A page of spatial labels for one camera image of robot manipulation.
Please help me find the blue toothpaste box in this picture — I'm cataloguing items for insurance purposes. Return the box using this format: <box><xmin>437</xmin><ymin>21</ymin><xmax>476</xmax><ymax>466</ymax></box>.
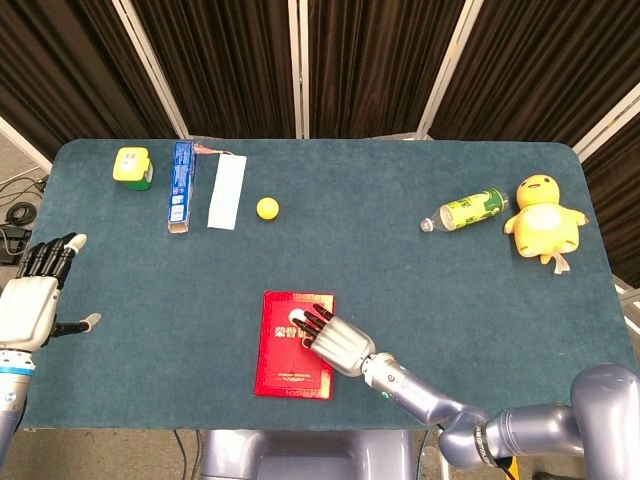
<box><xmin>166</xmin><ymin>140</ymin><xmax>198</xmax><ymax>235</ymax></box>

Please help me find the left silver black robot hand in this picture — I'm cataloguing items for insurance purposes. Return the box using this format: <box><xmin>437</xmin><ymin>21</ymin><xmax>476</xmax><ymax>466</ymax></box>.
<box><xmin>0</xmin><ymin>232</ymin><xmax>103</xmax><ymax>354</ymax></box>

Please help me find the silver robot torso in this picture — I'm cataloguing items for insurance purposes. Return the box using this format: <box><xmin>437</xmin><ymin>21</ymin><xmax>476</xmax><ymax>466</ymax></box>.
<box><xmin>199</xmin><ymin>428</ymin><xmax>416</xmax><ymax>480</ymax></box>

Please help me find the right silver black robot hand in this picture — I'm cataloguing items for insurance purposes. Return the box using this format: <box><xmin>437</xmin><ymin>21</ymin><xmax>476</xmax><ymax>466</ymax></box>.
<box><xmin>288</xmin><ymin>301</ymin><xmax>377</xmax><ymax>378</ymax></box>

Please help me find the red certificate booklet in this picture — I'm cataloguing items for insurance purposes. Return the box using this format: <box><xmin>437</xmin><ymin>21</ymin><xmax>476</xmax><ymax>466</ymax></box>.
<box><xmin>254</xmin><ymin>290</ymin><xmax>335</xmax><ymax>400</ymax></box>

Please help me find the black coiled cable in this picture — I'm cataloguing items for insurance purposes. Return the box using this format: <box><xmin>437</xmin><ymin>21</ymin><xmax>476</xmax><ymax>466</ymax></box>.
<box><xmin>5</xmin><ymin>201</ymin><xmax>39</xmax><ymax>227</ymax></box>

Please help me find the yellow plush chick toy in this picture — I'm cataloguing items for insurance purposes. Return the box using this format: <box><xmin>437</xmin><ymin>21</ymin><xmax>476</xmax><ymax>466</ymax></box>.
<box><xmin>502</xmin><ymin>173</ymin><xmax>591</xmax><ymax>275</ymax></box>

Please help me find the white paper bookmark with tassel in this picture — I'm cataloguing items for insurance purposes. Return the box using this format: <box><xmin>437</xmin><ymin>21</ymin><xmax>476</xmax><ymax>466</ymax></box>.
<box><xmin>193</xmin><ymin>143</ymin><xmax>248</xmax><ymax>231</ymax></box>

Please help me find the plastic bottle with green label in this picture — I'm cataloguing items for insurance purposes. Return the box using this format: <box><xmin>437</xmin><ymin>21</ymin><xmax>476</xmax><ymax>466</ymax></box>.
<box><xmin>419</xmin><ymin>187</ymin><xmax>510</xmax><ymax>234</ymax></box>

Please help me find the dark brown folding screen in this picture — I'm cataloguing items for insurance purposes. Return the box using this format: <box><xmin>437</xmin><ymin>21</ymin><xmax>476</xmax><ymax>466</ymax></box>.
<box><xmin>0</xmin><ymin>0</ymin><xmax>640</xmax><ymax>289</ymax></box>

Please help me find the green container with yellow lid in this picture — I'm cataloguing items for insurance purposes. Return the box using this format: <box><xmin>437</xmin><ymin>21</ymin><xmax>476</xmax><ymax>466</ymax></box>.
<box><xmin>111</xmin><ymin>145</ymin><xmax>154</xmax><ymax>193</ymax></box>

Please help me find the teal table cloth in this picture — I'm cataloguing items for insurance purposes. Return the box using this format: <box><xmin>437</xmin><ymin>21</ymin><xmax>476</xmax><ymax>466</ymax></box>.
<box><xmin>0</xmin><ymin>137</ymin><xmax>640</xmax><ymax>432</ymax></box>

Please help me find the black power adapter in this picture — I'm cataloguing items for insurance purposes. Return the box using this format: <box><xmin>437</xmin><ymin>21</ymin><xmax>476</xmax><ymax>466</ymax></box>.
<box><xmin>0</xmin><ymin>224</ymin><xmax>32</xmax><ymax>266</ymax></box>

